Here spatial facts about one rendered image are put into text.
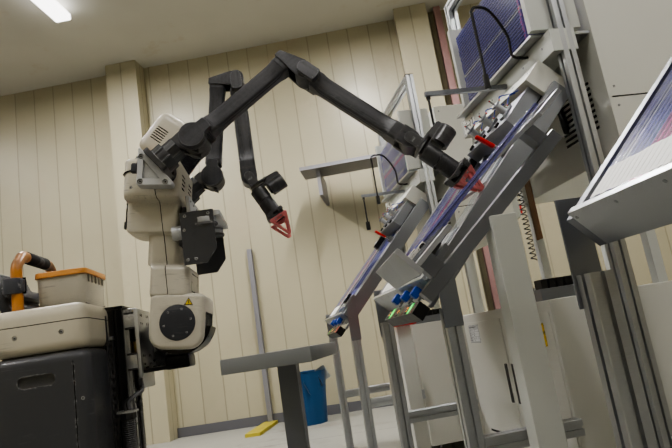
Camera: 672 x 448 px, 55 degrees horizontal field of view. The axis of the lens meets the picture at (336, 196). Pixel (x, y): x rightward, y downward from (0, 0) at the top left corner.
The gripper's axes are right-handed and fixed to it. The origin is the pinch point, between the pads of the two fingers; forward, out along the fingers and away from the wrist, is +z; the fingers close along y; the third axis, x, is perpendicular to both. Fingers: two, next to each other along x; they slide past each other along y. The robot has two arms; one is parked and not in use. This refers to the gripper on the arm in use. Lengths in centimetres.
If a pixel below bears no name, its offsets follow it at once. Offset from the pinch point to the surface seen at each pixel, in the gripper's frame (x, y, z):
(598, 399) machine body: 35, -9, 53
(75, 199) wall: 43, 453, -249
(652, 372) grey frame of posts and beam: 21, -13, 61
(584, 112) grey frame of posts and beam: -30.9, -14.0, 11.5
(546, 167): -37, 34, 22
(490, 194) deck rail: 4.2, -9.9, 1.7
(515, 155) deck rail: -9.9, -9.9, 2.0
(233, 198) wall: -37, 415, -122
